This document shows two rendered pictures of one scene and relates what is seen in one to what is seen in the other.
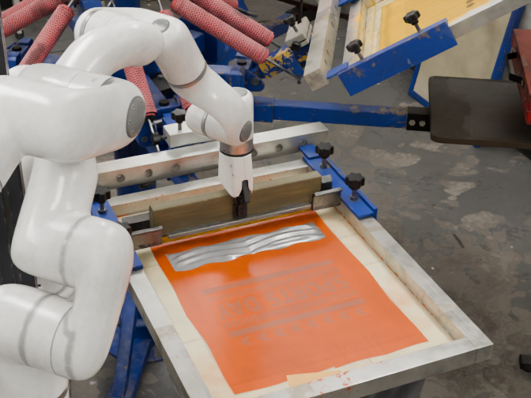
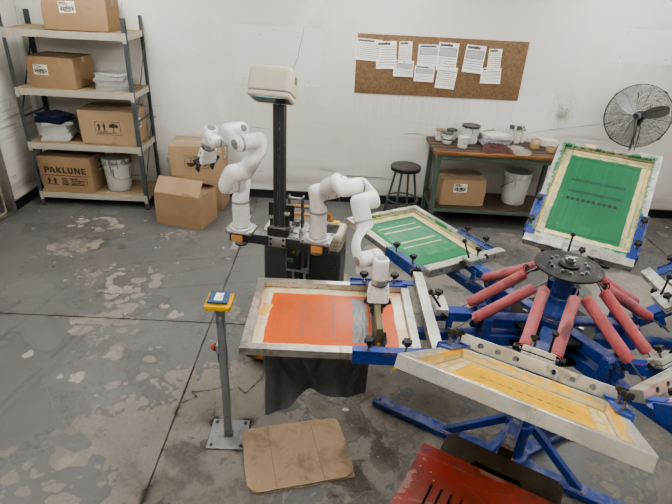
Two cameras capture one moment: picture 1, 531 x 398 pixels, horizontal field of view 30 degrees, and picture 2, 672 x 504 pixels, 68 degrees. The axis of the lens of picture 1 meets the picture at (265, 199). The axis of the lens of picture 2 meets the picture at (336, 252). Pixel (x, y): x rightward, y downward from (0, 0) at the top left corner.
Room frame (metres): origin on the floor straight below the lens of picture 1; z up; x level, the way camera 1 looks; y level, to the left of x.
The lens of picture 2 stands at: (2.46, -1.84, 2.37)
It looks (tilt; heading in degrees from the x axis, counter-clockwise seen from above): 28 degrees down; 112
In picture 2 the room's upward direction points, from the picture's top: 3 degrees clockwise
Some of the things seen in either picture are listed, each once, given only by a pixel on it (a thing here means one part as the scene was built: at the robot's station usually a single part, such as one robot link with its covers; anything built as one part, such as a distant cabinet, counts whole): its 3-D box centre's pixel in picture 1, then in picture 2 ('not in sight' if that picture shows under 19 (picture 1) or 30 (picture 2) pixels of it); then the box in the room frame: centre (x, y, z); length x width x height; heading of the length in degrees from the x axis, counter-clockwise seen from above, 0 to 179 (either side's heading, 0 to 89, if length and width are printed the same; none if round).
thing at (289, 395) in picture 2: not in sight; (317, 382); (1.74, -0.23, 0.74); 0.46 x 0.04 x 0.42; 24
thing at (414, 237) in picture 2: not in sight; (432, 234); (1.95, 0.95, 1.05); 1.08 x 0.61 x 0.23; 144
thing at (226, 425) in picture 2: not in sight; (224, 372); (1.14, -0.13, 0.48); 0.22 x 0.22 x 0.96; 24
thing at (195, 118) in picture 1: (221, 118); (377, 263); (1.87, 0.10, 1.25); 0.15 x 0.10 x 0.11; 145
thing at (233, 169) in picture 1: (236, 165); (378, 291); (1.90, 0.07, 1.12); 0.10 x 0.07 x 0.11; 23
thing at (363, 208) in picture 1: (337, 191); (386, 355); (2.04, -0.17, 0.97); 0.30 x 0.05 x 0.07; 24
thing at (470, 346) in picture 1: (271, 272); (332, 315); (1.71, -0.01, 0.97); 0.79 x 0.58 x 0.04; 24
